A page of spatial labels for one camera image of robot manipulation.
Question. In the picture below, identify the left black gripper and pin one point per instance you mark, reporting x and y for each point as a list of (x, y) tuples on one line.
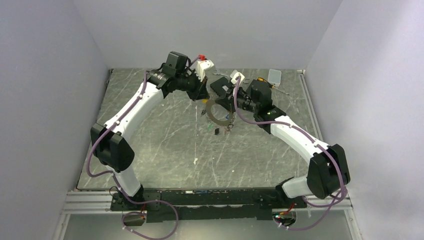
[(200, 92)]

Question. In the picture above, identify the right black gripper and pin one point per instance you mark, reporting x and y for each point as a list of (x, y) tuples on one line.
[(228, 100)]

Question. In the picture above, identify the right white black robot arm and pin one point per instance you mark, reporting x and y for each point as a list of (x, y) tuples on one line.
[(328, 172)]

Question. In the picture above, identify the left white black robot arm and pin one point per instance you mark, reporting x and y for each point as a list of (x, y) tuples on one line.
[(110, 139)]

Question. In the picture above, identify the black box with white label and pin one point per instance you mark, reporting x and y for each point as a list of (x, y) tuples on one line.
[(222, 87)]

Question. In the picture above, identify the clear plastic container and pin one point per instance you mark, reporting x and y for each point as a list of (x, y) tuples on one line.
[(274, 77)]

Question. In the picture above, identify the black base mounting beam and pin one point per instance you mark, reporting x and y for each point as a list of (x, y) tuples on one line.
[(207, 204)]

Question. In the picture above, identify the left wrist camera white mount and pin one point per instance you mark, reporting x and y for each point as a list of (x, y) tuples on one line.
[(203, 67)]

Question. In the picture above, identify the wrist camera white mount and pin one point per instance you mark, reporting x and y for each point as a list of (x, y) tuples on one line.
[(236, 76), (203, 67)]

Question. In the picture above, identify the yellow black handled screwdriver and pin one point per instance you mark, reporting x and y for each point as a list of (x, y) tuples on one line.
[(272, 86)]

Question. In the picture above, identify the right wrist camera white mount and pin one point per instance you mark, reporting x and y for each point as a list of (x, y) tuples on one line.
[(236, 76)]

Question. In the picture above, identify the aluminium frame rail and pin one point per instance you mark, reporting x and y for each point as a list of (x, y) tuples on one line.
[(87, 203)]

